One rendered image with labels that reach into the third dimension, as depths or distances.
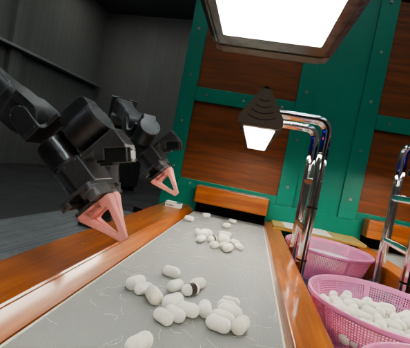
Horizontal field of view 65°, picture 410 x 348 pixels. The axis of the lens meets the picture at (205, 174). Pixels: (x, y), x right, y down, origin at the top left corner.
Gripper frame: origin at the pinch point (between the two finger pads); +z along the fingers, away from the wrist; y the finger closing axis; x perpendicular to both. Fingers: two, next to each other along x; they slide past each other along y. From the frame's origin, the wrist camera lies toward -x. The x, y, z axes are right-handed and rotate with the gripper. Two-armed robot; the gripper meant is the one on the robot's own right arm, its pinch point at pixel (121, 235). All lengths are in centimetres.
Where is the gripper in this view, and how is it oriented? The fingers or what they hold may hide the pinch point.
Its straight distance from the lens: 55.7
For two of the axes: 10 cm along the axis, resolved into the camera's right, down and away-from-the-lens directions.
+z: 6.2, 7.8, -0.8
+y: 1.5, -0.1, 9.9
